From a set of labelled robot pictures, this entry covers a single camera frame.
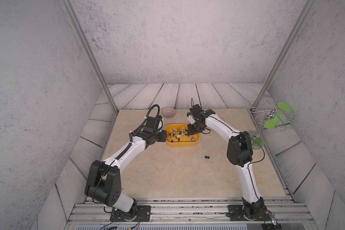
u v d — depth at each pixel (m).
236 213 0.73
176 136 1.03
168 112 1.18
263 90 1.08
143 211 0.74
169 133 1.03
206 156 0.94
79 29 0.77
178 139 1.02
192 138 0.99
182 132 1.05
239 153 0.57
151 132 0.66
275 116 0.80
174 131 1.05
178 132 1.05
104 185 0.43
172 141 1.00
